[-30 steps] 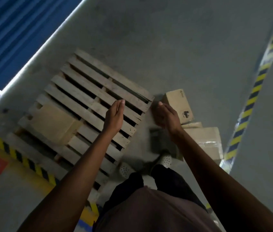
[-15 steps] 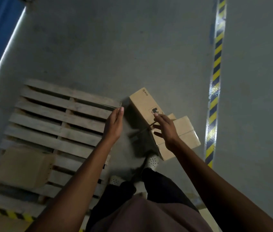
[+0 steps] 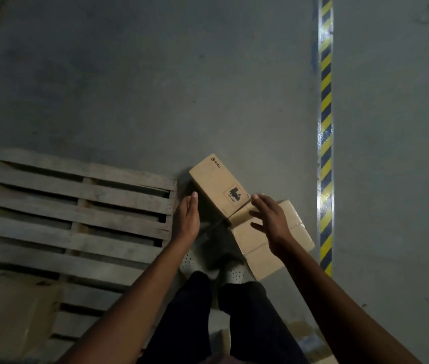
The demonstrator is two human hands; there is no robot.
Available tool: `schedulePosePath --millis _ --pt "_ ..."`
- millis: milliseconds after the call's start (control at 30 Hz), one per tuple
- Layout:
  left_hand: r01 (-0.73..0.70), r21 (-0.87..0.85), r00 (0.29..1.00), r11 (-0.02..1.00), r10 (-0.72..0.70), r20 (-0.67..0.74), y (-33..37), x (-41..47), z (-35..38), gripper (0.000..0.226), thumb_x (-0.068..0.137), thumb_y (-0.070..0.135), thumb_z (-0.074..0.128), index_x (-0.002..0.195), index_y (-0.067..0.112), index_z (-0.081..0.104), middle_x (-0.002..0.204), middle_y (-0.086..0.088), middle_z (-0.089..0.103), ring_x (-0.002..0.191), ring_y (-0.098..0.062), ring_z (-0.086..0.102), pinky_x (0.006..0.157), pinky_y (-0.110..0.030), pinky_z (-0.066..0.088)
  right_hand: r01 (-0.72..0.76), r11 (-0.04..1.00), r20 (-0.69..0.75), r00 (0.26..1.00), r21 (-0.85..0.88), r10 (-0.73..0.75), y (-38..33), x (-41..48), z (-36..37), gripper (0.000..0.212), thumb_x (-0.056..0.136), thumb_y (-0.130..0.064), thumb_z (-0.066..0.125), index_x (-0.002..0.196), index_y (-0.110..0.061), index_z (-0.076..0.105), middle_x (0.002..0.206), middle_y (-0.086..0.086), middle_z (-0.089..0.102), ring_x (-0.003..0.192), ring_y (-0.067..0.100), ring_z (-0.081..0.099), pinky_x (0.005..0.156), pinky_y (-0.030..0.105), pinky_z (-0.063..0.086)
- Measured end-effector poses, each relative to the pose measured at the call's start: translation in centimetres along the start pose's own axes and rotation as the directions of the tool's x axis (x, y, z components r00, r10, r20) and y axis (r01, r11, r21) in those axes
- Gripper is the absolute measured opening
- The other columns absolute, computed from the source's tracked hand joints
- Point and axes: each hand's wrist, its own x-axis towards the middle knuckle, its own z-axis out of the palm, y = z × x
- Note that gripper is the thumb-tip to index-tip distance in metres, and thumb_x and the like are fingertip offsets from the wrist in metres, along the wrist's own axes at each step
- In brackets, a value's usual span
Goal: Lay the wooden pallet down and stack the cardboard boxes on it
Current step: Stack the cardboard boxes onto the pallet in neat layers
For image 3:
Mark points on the cardboard box white label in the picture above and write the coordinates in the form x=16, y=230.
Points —
x=309, y=343

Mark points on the white perforated shoe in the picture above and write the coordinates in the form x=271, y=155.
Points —
x=235, y=274
x=190, y=265

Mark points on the person's right hand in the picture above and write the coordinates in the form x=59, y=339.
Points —
x=275, y=231

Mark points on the plain cardboard box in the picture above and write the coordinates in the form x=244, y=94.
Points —
x=9, y=318

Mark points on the cardboard box taped seam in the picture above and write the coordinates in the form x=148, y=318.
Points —
x=260, y=257

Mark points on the yellow black hazard tape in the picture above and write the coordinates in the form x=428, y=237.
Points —
x=325, y=109

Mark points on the cardboard box black print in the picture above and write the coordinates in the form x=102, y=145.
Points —
x=214, y=178

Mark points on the wooden pallet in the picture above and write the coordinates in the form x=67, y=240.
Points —
x=66, y=223

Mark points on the person's left forearm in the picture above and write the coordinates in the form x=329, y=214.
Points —
x=131, y=307

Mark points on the person's right forearm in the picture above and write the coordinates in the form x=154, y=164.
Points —
x=343, y=314

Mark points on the black trousers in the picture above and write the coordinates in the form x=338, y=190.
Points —
x=184, y=329

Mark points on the white perforated right shoe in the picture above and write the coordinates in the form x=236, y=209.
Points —
x=235, y=274

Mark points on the person's left hand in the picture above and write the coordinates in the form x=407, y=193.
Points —
x=186, y=223

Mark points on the white perforated left shoe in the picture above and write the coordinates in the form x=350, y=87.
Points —
x=190, y=265

